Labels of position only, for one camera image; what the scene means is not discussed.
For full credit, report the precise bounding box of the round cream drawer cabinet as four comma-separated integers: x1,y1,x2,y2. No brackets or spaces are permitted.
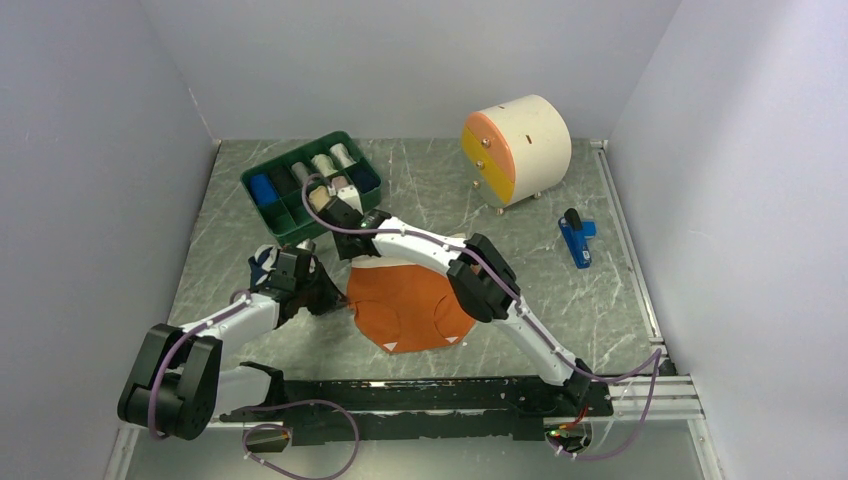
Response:
460,94,572,215

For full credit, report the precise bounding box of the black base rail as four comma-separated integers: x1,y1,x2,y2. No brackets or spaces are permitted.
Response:
221,375,614,446

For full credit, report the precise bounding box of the blue rolled underwear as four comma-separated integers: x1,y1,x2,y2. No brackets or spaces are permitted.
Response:
248,173,279,207

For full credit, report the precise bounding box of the pink rolled underwear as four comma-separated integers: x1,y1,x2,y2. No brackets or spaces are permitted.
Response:
331,176,350,189

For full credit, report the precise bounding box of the cream rolled underwear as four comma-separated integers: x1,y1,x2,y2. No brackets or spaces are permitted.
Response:
311,154,338,178

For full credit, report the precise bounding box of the black rolled underwear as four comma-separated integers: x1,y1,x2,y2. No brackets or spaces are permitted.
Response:
267,165,301,197

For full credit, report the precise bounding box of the orange cream underwear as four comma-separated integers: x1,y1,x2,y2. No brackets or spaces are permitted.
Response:
346,256,476,354

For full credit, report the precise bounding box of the blue black hand tool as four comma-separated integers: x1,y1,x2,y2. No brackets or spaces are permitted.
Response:
558,208,597,269

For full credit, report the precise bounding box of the grey rolled underwear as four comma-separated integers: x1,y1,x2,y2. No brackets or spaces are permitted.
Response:
291,162,314,187

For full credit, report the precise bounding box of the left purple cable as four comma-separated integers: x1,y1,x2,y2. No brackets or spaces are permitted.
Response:
146,288,361,480

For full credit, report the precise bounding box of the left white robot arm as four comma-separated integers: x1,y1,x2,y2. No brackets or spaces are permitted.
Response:
117,240,347,440

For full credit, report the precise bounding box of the navy white crumpled underwear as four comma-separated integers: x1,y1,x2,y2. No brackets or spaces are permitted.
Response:
248,244,279,288

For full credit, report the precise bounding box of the white rolled underwear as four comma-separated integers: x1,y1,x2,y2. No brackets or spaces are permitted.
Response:
330,143,357,169

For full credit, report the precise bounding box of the navy rolled underwear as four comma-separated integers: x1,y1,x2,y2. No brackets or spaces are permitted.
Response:
348,164,381,194

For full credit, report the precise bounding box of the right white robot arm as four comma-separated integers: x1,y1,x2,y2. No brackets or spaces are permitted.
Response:
310,199,590,415

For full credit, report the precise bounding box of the green divided storage tray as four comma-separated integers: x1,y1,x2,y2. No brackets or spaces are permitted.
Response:
240,130,382,245

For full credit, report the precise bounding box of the beige rolled underwear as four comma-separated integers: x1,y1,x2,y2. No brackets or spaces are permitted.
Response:
307,185,335,214

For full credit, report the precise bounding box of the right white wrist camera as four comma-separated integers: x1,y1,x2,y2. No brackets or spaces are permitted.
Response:
336,185,364,214

